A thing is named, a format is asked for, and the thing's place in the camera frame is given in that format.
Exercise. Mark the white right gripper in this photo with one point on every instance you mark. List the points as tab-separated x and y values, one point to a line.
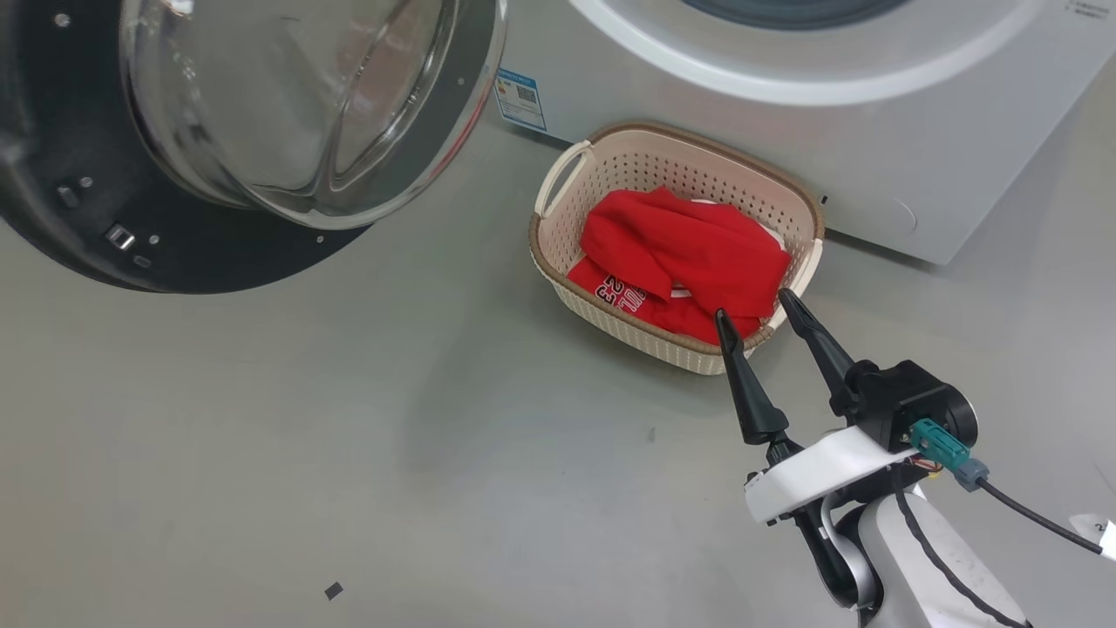
811	475

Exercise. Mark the red jersey clothing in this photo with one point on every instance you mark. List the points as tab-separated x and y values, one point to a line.
689	253

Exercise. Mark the black washing machine door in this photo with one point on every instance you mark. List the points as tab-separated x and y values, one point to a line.
87	218

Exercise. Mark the cream perforated laundry basket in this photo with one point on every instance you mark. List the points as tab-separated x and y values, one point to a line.
663	166

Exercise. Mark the white front-load washing machine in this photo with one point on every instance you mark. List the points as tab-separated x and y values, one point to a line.
959	157

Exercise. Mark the blue energy label sticker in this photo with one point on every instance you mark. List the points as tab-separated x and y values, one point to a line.
520	100

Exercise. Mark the small black floor scrap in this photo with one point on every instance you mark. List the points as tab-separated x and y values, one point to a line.
334	591

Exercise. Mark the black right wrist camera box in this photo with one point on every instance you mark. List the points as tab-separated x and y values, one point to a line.
902	401

